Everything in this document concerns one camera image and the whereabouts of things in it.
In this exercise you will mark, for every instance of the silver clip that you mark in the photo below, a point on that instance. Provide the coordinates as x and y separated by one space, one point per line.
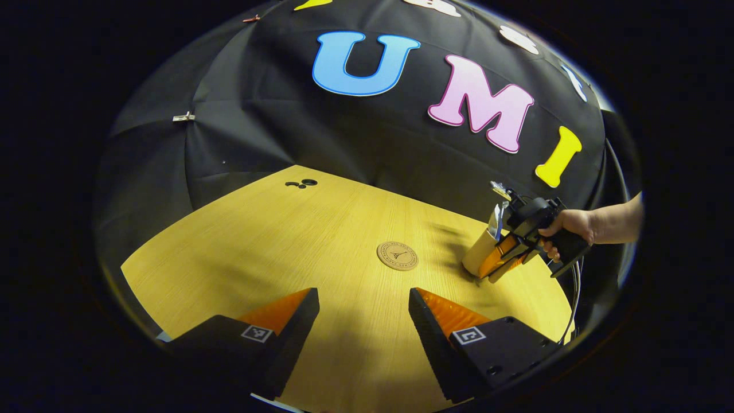
183 117

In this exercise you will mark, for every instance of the beige cup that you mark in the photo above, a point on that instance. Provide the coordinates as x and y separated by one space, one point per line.
477 255

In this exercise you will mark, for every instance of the pale blue toothbrush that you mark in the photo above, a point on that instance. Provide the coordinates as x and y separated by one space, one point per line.
500 221

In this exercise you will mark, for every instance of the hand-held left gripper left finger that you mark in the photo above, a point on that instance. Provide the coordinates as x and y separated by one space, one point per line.
295 338

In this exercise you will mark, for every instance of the round wooden coaster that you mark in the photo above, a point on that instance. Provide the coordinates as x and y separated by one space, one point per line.
397 256

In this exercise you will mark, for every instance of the white toothpaste tube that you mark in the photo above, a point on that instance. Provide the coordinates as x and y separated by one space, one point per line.
500 192

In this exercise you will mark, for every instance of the wooden desktop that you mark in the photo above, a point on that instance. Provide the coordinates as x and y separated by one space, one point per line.
287 241

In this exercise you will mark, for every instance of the black backdrop cloth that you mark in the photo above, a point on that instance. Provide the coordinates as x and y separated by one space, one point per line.
275 132

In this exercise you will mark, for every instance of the orange clip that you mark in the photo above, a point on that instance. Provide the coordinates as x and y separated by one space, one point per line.
251 18

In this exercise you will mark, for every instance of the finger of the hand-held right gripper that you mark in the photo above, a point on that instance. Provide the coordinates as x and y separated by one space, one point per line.
519 258
500 252

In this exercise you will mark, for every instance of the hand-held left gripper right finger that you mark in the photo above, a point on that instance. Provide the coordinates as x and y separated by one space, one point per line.
433 338

